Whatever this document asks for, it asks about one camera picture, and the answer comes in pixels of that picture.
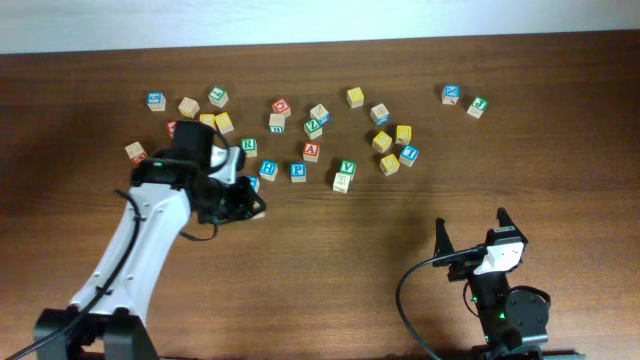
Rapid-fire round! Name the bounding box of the blue top block far left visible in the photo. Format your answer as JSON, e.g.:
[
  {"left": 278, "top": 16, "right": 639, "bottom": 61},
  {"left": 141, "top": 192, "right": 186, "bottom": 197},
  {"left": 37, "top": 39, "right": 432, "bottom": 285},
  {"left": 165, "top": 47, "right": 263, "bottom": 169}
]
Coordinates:
[{"left": 146, "top": 92, "right": 166, "bottom": 112}]

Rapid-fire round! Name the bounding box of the wooden block red side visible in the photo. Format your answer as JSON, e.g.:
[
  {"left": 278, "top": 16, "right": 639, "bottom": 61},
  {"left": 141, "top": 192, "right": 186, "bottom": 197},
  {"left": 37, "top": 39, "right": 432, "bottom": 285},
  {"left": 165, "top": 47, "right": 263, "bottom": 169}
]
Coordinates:
[{"left": 125, "top": 142, "right": 148, "bottom": 165}]

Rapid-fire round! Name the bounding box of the red G block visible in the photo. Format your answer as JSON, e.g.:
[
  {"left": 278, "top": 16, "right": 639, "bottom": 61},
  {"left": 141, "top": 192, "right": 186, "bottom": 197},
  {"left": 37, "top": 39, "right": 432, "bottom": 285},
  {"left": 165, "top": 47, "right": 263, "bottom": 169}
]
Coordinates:
[{"left": 272, "top": 98, "right": 291, "bottom": 118}]

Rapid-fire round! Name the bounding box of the green J block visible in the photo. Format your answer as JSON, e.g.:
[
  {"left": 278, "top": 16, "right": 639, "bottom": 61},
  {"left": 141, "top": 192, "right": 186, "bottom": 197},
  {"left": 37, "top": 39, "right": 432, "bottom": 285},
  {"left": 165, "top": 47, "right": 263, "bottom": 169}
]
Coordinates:
[{"left": 467, "top": 96, "right": 489, "bottom": 119}]

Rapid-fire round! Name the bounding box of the blue H block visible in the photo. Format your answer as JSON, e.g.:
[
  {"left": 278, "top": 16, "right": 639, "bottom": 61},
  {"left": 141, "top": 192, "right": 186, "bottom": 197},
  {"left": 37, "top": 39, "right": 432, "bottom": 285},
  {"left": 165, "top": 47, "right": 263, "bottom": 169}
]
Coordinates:
[{"left": 259, "top": 160, "right": 278, "bottom": 181}]

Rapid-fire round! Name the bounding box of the green Z block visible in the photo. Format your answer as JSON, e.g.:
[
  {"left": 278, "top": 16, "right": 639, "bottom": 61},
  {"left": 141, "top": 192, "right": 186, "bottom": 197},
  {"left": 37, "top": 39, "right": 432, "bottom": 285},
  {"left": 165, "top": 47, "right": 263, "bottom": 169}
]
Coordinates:
[{"left": 304, "top": 119, "right": 323, "bottom": 140}]

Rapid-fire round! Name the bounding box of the yellow M block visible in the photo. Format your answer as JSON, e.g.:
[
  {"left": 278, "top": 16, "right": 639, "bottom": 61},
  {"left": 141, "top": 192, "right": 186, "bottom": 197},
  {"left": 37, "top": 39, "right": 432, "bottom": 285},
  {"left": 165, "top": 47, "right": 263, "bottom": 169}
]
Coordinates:
[{"left": 347, "top": 87, "right": 365, "bottom": 109}]

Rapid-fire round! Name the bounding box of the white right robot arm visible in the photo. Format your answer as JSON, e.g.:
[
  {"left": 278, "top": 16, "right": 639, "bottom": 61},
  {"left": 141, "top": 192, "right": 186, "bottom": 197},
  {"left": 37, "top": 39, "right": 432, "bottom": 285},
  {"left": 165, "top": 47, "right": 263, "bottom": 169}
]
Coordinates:
[{"left": 434, "top": 208, "right": 551, "bottom": 359}]

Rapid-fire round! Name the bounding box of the blue P block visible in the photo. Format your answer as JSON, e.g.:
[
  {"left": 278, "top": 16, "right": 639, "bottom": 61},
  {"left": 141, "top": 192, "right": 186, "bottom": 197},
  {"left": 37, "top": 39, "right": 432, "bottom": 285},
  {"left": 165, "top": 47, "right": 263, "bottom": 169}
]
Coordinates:
[{"left": 290, "top": 162, "right": 307, "bottom": 183}]

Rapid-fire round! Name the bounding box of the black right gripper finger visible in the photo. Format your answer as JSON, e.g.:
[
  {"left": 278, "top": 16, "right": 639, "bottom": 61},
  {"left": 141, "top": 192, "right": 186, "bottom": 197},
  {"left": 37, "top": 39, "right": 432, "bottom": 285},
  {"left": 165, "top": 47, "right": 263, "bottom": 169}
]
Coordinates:
[
  {"left": 433, "top": 217, "right": 454, "bottom": 267},
  {"left": 496, "top": 207, "right": 528, "bottom": 245}
]

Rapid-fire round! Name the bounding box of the green V block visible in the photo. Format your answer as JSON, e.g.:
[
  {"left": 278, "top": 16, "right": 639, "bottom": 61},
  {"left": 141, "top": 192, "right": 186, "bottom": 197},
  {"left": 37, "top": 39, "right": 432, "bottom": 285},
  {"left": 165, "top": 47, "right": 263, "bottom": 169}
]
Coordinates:
[{"left": 339, "top": 160, "right": 357, "bottom": 180}]

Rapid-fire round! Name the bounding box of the wooden block green side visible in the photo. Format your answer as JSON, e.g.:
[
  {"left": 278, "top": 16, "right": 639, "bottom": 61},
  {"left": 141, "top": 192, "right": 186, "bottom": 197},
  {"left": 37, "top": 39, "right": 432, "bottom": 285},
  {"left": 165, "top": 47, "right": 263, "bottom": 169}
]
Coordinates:
[{"left": 269, "top": 113, "right": 286, "bottom": 134}]

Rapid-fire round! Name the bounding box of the wooden block blue D side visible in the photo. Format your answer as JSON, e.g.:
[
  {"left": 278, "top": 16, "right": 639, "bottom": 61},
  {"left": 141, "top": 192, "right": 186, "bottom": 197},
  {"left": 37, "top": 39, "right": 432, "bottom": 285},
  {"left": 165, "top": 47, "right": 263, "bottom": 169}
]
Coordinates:
[{"left": 370, "top": 103, "right": 390, "bottom": 126}]

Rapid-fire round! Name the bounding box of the yellow C block lower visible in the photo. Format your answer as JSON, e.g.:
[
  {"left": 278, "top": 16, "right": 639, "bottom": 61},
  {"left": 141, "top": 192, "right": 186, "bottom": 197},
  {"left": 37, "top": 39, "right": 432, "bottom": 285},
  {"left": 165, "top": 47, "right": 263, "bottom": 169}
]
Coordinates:
[{"left": 379, "top": 154, "right": 400, "bottom": 176}]

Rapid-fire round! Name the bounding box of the blue block near gripper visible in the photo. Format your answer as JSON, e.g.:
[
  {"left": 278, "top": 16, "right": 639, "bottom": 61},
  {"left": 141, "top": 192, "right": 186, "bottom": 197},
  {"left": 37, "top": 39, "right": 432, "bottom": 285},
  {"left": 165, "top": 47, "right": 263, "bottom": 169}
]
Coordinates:
[{"left": 247, "top": 176, "right": 260, "bottom": 193}]

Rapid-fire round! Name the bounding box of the wooden K block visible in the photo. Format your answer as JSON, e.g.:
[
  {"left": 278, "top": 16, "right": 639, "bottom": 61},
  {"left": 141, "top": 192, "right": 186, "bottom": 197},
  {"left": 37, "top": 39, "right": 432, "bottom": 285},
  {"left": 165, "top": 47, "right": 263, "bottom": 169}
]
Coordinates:
[{"left": 332, "top": 173, "right": 351, "bottom": 193}]

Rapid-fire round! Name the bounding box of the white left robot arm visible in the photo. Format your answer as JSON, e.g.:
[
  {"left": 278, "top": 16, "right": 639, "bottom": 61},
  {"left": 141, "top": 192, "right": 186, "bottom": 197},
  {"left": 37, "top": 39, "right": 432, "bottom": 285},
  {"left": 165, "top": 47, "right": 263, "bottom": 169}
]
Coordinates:
[{"left": 29, "top": 121, "right": 266, "bottom": 359}]

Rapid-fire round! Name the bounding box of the yellow block right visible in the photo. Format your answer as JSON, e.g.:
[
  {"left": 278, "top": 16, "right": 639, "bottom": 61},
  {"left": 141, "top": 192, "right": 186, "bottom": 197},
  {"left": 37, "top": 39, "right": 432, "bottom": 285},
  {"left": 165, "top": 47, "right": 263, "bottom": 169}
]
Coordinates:
[{"left": 395, "top": 125, "right": 412, "bottom": 145}]

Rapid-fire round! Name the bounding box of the yellow block beside left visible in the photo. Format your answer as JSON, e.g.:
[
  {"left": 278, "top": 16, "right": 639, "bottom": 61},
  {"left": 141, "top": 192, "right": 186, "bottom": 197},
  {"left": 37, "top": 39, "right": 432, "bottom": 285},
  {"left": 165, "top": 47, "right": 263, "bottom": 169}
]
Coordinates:
[{"left": 214, "top": 112, "right": 234, "bottom": 134}]

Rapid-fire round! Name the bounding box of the yellow S block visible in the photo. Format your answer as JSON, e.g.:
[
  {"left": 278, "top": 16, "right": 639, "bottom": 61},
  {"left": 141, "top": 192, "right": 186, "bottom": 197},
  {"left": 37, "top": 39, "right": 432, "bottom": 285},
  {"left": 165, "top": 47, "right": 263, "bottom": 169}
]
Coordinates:
[{"left": 372, "top": 131, "right": 393, "bottom": 154}]

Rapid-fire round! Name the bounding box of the red I block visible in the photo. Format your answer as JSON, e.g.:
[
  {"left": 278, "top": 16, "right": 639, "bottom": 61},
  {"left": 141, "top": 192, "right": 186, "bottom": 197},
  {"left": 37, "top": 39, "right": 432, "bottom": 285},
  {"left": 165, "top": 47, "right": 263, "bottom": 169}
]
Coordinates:
[{"left": 251, "top": 201, "right": 266, "bottom": 220}]

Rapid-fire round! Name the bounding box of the green L block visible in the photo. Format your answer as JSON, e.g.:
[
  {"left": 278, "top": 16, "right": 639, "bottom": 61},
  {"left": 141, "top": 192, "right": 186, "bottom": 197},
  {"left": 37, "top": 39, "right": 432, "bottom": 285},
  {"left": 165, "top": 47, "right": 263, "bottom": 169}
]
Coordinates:
[{"left": 208, "top": 86, "right": 229, "bottom": 108}]

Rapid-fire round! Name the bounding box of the green R block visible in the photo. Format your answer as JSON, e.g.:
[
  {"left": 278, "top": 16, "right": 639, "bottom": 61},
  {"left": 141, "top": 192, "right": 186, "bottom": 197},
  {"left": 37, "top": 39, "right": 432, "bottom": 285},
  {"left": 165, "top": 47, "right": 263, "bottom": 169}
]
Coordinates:
[{"left": 240, "top": 138, "right": 258, "bottom": 157}]

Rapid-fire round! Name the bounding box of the blue I block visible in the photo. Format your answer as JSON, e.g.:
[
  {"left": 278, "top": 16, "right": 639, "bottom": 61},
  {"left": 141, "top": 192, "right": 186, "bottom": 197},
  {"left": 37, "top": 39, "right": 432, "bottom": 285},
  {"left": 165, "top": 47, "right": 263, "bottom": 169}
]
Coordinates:
[{"left": 399, "top": 145, "right": 420, "bottom": 167}]

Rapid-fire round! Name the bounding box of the plain wooden block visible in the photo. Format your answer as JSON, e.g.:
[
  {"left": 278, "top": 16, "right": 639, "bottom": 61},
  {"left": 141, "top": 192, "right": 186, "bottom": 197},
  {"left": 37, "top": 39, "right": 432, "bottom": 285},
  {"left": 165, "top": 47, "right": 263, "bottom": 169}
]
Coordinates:
[{"left": 178, "top": 97, "right": 200, "bottom": 119}]

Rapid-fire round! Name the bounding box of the red A block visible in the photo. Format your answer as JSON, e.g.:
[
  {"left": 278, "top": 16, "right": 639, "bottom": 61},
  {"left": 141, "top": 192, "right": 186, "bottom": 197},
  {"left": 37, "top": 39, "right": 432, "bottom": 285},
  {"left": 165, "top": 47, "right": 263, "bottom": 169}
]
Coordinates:
[{"left": 303, "top": 142, "right": 320, "bottom": 162}]

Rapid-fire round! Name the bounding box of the wooden block blue L side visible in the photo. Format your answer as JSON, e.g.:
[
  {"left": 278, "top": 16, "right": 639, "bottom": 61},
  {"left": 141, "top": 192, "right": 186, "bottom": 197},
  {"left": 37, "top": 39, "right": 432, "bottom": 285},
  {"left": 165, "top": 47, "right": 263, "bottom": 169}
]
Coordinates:
[{"left": 310, "top": 104, "right": 330, "bottom": 126}]

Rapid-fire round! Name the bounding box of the blue X block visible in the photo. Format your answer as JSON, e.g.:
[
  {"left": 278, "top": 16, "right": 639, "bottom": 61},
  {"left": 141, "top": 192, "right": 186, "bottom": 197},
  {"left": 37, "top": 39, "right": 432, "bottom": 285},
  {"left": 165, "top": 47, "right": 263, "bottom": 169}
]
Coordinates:
[{"left": 441, "top": 84, "right": 461, "bottom": 105}]

